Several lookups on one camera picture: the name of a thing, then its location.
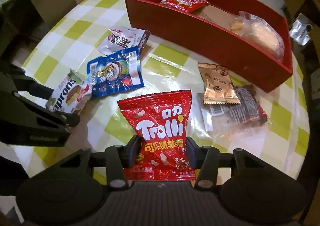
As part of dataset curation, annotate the white duck snack pouch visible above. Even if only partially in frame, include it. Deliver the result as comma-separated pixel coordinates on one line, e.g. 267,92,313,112
98,26,151,56

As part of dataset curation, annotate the red cardboard tray box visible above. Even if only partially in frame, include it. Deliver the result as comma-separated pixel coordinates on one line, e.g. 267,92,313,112
125,0,293,92

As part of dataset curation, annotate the red Trolli gummy bag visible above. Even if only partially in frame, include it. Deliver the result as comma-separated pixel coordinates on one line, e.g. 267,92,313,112
118,90,195,181

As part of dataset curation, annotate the gold coffee sachet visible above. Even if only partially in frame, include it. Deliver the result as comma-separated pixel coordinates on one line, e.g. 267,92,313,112
198,63,240,104

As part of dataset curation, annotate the silver foil bag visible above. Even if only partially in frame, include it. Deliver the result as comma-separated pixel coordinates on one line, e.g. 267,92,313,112
289,13,313,46

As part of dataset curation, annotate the red spicy strip packet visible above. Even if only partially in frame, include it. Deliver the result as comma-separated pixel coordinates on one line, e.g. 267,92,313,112
161,0,209,13

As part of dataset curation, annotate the white Loacker wafer pack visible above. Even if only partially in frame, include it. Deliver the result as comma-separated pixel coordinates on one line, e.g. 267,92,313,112
46,69,92,114

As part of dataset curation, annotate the clear bag fried snack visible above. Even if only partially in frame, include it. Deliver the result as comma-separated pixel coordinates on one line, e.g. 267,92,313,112
231,15,248,36

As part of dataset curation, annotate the dark brown snack packet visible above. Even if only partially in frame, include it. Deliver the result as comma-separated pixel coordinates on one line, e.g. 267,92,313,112
200,85,268,133

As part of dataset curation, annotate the clear white bun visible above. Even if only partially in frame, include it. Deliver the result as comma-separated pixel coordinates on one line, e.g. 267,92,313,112
239,11,285,63

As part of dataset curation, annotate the green white checkered tablecloth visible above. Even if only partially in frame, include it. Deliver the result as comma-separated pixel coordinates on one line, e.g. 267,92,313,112
14,0,310,178

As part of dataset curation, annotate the blue coconut snack packet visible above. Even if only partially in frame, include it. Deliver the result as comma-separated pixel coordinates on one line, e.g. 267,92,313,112
87,46,144,99

